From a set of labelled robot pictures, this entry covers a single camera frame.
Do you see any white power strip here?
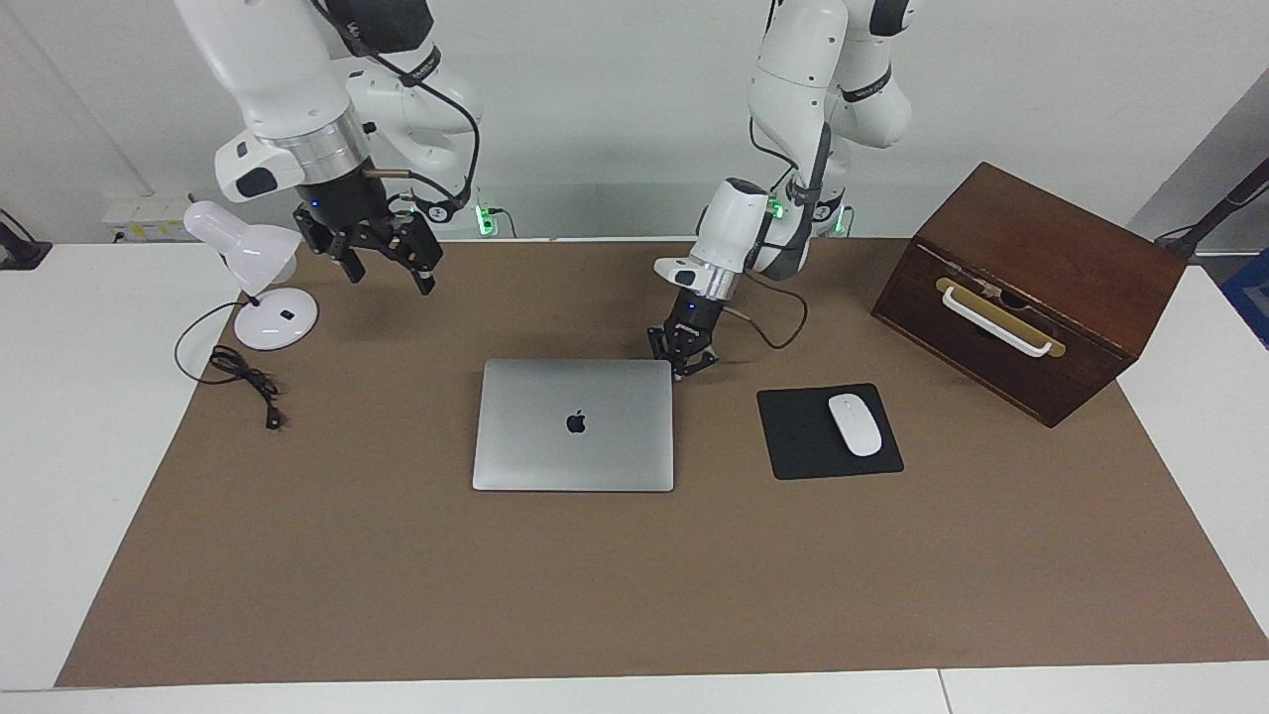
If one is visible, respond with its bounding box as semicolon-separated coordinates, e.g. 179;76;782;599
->
104;193;194;242

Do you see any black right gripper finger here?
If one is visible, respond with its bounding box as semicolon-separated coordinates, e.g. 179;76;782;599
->
387;213;444;296
294;210;366;284

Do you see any dark brown wooden box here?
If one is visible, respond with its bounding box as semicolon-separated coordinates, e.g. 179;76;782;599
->
870;162;1188;429

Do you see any black mouse pad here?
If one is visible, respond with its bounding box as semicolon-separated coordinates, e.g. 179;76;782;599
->
756;383;905;481

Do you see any brown table mat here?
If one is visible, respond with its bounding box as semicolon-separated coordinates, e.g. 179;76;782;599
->
55;238;1269;688

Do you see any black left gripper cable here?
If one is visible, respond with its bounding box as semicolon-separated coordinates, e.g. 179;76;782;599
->
724;119;809;350

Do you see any black lamp power cable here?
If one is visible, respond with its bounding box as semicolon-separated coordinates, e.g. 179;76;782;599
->
174;300;287;431

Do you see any blue object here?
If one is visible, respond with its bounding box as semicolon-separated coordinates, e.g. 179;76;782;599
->
1221;248;1269;350

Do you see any black clamp mount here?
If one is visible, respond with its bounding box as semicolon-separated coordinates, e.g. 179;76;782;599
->
0;210;53;271

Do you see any white desk lamp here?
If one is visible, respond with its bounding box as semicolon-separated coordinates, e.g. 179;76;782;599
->
183;200;320;351

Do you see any silver laptop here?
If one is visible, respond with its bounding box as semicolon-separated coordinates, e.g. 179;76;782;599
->
472;358;676;494

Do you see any white box handle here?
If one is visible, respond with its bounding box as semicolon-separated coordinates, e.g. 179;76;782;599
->
940;285;1054;358

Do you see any black stand pole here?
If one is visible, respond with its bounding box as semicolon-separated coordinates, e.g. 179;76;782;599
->
1155;157;1269;261

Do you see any white computer mouse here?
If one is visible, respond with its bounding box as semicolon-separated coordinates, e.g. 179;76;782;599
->
828;394;883;458

